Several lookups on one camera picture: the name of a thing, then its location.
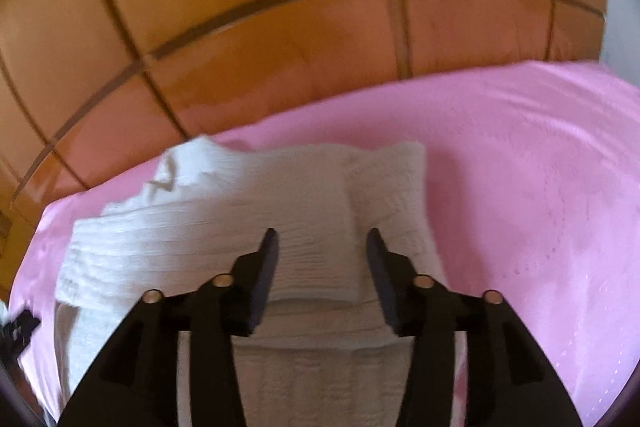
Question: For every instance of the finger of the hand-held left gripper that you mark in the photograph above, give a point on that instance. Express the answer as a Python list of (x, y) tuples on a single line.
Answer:
[(20, 329)]

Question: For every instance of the pink dotted bedspread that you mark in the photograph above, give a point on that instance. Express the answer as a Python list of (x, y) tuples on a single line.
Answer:
[(525, 182)]

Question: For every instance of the wooden wardrobe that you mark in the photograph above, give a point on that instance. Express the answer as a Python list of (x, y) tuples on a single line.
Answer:
[(275, 32)]

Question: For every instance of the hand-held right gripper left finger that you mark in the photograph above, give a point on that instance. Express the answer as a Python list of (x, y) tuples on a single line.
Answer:
[(265, 279)]

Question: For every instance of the white knit sweater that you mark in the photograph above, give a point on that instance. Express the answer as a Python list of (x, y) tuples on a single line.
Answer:
[(200, 232)]

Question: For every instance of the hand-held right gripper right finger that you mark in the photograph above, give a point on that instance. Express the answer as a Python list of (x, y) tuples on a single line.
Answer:
[(382, 279)]

